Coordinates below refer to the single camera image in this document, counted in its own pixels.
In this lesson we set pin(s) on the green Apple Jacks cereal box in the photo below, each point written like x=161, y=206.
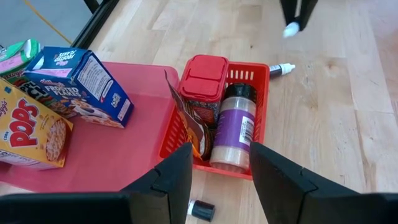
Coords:
x=15, y=59

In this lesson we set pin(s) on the black dropper bottle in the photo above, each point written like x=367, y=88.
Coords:
x=202, y=211

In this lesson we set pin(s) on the spice shaker purple label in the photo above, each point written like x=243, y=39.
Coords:
x=233, y=130

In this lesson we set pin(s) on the brown spice packet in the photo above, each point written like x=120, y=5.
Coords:
x=186, y=121

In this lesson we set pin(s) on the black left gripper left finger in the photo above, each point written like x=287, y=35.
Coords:
x=155, y=202

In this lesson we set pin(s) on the purple label dropper bottle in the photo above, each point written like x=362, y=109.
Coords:
x=291, y=30

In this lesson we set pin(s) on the pink plastic tray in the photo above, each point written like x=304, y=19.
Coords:
x=118, y=149

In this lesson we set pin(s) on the smoked paprika tin red lid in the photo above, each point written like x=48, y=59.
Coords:
x=203, y=77

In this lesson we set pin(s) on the red plastic basket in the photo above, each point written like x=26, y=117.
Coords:
x=262, y=102

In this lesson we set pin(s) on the brown dropper bottle white cap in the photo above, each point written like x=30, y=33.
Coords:
x=280, y=70

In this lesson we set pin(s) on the yellow Corn Pops cereal box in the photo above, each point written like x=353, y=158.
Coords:
x=28, y=130

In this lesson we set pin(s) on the blue Frosted Flakes cereal box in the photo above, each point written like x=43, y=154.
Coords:
x=81, y=87

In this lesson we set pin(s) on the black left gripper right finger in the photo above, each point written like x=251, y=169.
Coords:
x=311, y=202

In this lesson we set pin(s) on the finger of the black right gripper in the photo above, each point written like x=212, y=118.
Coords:
x=308, y=9
x=289, y=9

